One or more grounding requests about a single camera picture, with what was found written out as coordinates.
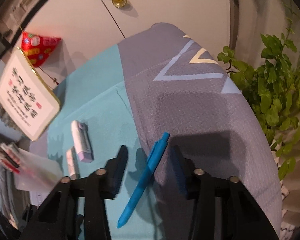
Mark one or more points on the small pink eraser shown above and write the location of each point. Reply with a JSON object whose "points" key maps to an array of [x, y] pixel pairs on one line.
{"points": [[72, 164]]}

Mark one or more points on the translucent pen holder cup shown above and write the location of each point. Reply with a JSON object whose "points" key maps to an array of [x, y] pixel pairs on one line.
{"points": [[37, 174]]}

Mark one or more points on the gold medal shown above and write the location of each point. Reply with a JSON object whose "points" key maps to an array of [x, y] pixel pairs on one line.
{"points": [[119, 3]]}

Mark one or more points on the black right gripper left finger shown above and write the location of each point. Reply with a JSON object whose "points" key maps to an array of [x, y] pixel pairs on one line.
{"points": [[104, 183]]}

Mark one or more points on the red hanging charm pouch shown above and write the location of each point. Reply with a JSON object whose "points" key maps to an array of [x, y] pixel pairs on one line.
{"points": [[38, 48]]}

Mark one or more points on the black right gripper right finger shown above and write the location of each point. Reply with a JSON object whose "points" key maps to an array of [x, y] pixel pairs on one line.
{"points": [[197, 185]]}

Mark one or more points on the green potted plant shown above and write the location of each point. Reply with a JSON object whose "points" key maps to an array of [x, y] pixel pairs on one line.
{"points": [[273, 92]]}

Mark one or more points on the teal grey table cloth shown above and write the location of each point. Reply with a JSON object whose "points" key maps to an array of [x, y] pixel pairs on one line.
{"points": [[161, 81]]}

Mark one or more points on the white cabinet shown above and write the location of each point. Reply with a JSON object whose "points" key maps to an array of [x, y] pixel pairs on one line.
{"points": [[88, 27]]}

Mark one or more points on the red gel pen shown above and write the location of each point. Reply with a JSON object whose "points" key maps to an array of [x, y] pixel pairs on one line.
{"points": [[11, 160]]}

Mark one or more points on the blue retractable pen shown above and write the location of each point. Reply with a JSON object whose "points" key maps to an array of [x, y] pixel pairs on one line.
{"points": [[152, 163]]}

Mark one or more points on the white calligraphy framed sign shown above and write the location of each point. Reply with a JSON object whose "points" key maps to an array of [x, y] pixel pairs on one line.
{"points": [[25, 96]]}

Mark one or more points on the white purple correction tape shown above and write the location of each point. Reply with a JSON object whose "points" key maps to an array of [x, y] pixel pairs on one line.
{"points": [[82, 144]]}

